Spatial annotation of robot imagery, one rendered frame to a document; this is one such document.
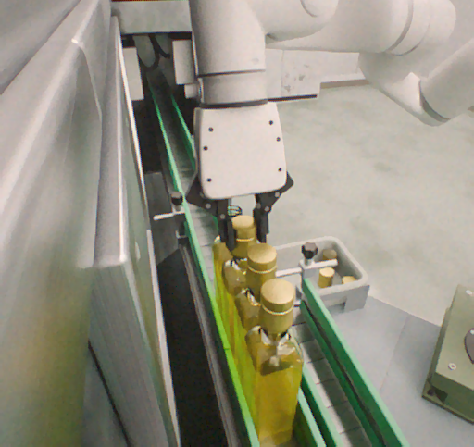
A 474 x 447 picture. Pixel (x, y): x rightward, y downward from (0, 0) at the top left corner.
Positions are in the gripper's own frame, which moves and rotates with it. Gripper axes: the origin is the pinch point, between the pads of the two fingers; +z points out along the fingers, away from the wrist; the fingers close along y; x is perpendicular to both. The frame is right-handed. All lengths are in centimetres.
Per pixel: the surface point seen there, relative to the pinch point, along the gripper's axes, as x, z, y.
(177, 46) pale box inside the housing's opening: 99, -29, 7
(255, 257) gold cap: -6.6, 0.7, -0.6
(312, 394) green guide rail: -7.8, 21.6, 5.4
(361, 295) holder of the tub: 21.1, 31.2, 32.1
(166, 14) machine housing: 87, -38, 3
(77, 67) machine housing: -21.0, -18.9, -12.8
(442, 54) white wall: 358, -26, 364
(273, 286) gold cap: -10.9, 1.9, -0.3
